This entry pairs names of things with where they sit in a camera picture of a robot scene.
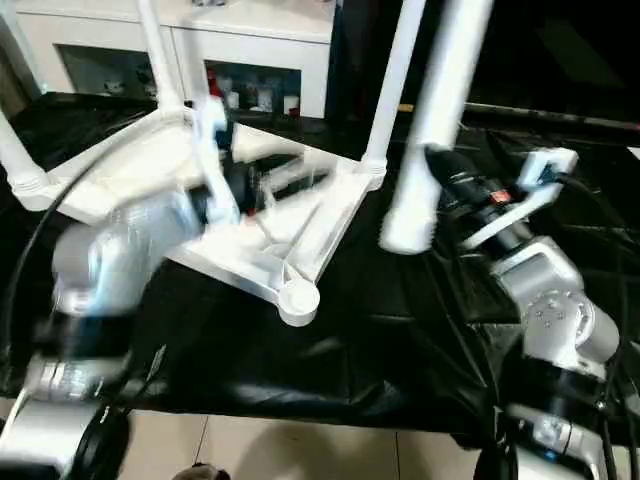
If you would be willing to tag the red white bottle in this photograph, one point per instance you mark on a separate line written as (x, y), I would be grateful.
(214, 82)

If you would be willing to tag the white plastic table top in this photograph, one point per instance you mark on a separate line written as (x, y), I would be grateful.
(310, 225)

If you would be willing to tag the black backdrop cloth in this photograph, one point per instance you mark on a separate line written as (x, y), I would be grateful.
(550, 50)

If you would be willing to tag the dark grey tube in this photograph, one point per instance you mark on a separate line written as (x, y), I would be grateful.
(550, 116)

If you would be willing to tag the patterned jar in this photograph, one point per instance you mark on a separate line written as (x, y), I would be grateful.
(250, 95)

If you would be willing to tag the black work surface mat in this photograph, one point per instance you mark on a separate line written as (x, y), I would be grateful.
(400, 340)

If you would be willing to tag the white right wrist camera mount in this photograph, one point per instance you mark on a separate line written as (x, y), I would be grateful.
(547, 160)

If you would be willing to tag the white plastic table leg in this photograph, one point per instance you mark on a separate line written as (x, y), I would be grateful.
(20, 160)
(395, 85)
(440, 100)
(162, 60)

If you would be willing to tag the small white figurine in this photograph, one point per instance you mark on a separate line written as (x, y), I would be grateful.
(112, 86)

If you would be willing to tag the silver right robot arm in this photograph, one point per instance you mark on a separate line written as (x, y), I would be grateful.
(550, 300)

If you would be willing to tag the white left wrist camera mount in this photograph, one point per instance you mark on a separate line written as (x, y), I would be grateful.
(212, 150)

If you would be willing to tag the white glass-door cabinet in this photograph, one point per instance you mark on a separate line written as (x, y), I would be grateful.
(250, 35)

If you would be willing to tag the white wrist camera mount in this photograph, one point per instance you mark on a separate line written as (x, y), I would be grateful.
(212, 150)
(547, 160)

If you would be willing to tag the small white cup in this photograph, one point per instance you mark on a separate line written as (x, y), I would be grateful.
(290, 105)

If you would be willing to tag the small yellow tag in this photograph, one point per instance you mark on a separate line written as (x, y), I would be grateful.
(406, 107)

